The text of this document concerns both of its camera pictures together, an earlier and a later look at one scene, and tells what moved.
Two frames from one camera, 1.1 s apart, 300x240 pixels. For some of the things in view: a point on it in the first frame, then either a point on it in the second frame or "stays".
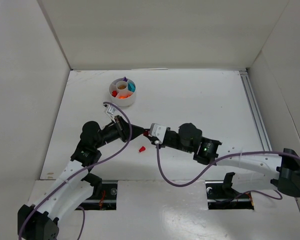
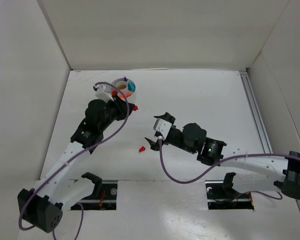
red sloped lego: x=142 y=149 stays
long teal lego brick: x=131 y=87 stays
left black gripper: x=124 y=128 to x=123 y=106
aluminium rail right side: x=262 y=133 stays
